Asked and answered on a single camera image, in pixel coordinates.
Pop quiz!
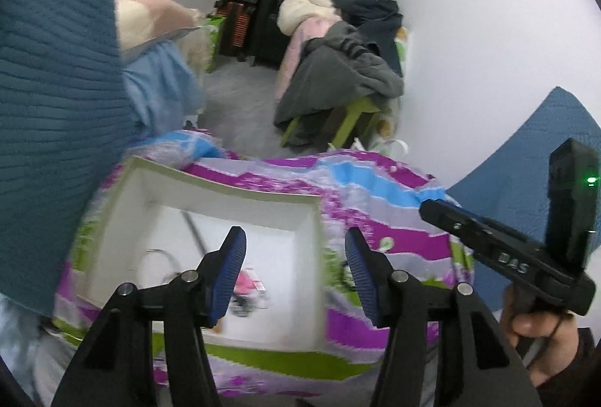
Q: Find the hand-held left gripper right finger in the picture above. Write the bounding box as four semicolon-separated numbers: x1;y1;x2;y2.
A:
345;227;544;407

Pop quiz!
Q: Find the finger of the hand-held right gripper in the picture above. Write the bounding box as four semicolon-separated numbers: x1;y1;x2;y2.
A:
419;198;501;255

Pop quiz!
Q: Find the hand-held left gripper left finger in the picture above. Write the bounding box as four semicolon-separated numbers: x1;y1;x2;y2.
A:
49;226;248;407

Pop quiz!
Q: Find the pink charm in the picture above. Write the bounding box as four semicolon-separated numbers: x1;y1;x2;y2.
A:
234;271;264;296

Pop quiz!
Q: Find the white cardboard box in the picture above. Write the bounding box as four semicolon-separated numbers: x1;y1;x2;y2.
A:
77;156;329;354

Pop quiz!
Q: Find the black hair stick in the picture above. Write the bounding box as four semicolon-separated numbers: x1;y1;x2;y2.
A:
180;210;210;256

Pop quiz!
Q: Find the silver hoop bangle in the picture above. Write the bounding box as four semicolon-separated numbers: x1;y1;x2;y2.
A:
137;248;182;284

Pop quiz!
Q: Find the person's right forearm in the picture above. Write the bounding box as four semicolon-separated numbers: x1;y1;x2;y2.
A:
534;326;601;407

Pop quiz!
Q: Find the person's right hand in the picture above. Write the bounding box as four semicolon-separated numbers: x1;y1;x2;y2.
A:
500;282;581;385

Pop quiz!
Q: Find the striped floral cloth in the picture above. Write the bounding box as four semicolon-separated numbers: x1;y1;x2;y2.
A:
51;130;477;399

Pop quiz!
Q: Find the green stool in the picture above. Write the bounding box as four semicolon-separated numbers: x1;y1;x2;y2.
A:
281;98;382;149

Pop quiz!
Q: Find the floral print bag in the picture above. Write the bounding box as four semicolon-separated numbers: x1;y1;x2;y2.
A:
376;28;410;141

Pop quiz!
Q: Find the grey jacket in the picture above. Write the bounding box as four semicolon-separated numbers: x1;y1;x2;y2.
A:
275;22;405;132

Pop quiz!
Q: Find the light blue cloth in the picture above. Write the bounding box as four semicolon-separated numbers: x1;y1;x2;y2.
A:
121;42;208;138

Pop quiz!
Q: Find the beige cloth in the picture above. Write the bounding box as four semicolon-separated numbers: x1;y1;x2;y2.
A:
180;29;213;75

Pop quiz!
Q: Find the dark blue garment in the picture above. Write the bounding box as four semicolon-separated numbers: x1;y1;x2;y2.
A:
329;0;405;75

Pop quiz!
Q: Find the pink blanket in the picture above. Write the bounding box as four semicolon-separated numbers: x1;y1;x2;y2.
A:
276;20;340;104

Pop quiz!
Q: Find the green bag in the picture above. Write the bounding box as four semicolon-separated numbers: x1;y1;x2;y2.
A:
204;13;224;72

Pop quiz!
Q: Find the orange suitcase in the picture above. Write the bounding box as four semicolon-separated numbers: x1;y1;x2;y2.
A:
217;1;260;59

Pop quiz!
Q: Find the cream fleece garment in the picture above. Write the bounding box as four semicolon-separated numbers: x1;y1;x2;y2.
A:
278;0;341;35

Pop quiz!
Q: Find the pink cream pillow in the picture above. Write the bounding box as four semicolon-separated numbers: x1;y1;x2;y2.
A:
115;0;204;61

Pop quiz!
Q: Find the white cord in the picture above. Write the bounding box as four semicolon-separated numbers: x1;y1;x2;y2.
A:
351;137;410;157

